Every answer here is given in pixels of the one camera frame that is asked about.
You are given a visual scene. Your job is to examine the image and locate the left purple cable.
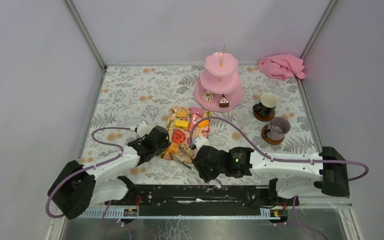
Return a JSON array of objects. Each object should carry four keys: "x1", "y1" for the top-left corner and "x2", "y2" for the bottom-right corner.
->
[{"x1": 45, "y1": 127, "x2": 137, "y2": 220}]

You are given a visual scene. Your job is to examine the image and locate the pink three-tier cake stand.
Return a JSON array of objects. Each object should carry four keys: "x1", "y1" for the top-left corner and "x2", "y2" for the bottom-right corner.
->
[{"x1": 194, "y1": 48, "x2": 243, "y2": 113}]

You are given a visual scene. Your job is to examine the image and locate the strawberry cream cake slice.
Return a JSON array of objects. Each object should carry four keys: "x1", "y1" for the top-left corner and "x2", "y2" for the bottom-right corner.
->
[{"x1": 189, "y1": 112, "x2": 202, "y2": 128}]

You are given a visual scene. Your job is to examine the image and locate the floral dessert tray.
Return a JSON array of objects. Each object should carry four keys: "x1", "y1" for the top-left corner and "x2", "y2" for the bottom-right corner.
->
[{"x1": 160, "y1": 106, "x2": 212, "y2": 161}]

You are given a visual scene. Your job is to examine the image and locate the purple mug black handle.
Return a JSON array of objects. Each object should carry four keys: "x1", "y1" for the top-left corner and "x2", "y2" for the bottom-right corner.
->
[{"x1": 267, "y1": 116, "x2": 291, "y2": 141}]

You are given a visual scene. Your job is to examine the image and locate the brown wooden saucer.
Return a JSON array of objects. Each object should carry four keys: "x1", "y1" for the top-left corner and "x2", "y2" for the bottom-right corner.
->
[
  {"x1": 261, "y1": 125, "x2": 285, "y2": 145},
  {"x1": 253, "y1": 111, "x2": 276, "y2": 122}
]

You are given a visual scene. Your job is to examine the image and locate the orange tart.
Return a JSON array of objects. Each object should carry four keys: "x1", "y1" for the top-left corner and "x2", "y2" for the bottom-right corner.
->
[{"x1": 197, "y1": 119, "x2": 210, "y2": 128}]

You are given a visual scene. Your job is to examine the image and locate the chocolate drizzle donut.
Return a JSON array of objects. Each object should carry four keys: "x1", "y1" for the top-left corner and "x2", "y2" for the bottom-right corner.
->
[{"x1": 201, "y1": 89, "x2": 215, "y2": 102}]

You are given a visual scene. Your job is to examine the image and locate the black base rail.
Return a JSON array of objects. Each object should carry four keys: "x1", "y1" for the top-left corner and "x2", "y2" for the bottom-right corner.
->
[{"x1": 104, "y1": 183, "x2": 301, "y2": 220}]

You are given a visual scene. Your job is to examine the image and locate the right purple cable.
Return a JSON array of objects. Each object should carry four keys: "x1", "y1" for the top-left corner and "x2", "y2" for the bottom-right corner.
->
[{"x1": 189, "y1": 116, "x2": 370, "y2": 182}]

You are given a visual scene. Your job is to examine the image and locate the purple cable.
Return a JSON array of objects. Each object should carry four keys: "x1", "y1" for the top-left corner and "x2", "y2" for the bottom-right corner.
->
[
  {"x1": 189, "y1": 116, "x2": 370, "y2": 182},
  {"x1": 45, "y1": 127, "x2": 137, "y2": 220}
]

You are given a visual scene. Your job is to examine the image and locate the chocolate cake piece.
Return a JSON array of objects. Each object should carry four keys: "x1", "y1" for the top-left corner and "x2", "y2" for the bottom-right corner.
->
[{"x1": 219, "y1": 94, "x2": 230, "y2": 108}]

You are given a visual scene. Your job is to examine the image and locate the yellow roll cake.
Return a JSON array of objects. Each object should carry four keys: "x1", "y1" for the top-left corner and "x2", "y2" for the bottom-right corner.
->
[{"x1": 174, "y1": 119, "x2": 189, "y2": 130}]

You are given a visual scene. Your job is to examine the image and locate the red donut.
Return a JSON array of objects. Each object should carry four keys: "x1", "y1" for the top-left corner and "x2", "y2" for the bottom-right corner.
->
[{"x1": 171, "y1": 129, "x2": 187, "y2": 145}]

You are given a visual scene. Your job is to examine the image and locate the orange round pastry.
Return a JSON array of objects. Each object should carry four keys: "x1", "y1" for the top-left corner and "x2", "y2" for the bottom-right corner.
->
[{"x1": 164, "y1": 142, "x2": 179, "y2": 156}]

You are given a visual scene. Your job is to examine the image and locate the pink cloth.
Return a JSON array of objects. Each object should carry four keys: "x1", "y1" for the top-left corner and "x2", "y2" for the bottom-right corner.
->
[{"x1": 258, "y1": 53, "x2": 307, "y2": 81}]

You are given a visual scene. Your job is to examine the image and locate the pink wafer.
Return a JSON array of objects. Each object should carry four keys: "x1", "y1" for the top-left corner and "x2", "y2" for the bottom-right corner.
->
[{"x1": 190, "y1": 107, "x2": 205, "y2": 118}]

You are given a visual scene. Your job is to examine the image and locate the black mug white inside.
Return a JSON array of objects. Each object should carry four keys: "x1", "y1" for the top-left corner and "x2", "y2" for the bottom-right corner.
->
[{"x1": 252, "y1": 93, "x2": 279, "y2": 117}]

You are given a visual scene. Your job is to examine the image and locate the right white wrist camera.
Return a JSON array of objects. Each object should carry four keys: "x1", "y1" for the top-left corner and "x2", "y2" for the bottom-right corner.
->
[{"x1": 189, "y1": 136, "x2": 210, "y2": 151}]

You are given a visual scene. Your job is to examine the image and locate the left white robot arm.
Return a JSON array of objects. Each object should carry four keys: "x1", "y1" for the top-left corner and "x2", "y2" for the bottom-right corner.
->
[{"x1": 45, "y1": 121, "x2": 171, "y2": 220}]

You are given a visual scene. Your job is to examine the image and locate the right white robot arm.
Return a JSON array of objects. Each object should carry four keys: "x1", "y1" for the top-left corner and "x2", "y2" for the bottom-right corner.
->
[{"x1": 192, "y1": 145, "x2": 350, "y2": 206}]

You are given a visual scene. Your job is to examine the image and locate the tan biscuit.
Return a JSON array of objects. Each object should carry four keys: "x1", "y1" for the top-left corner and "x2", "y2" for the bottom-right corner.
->
[{"x1": 175, "y1": 110, "x2": 188, "y2": 118}]

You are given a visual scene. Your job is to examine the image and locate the metal tongs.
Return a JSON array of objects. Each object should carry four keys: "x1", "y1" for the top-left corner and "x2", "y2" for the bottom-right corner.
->
[{"x1": 169, "y1": 147, "x2": 223, "y2": 189}]

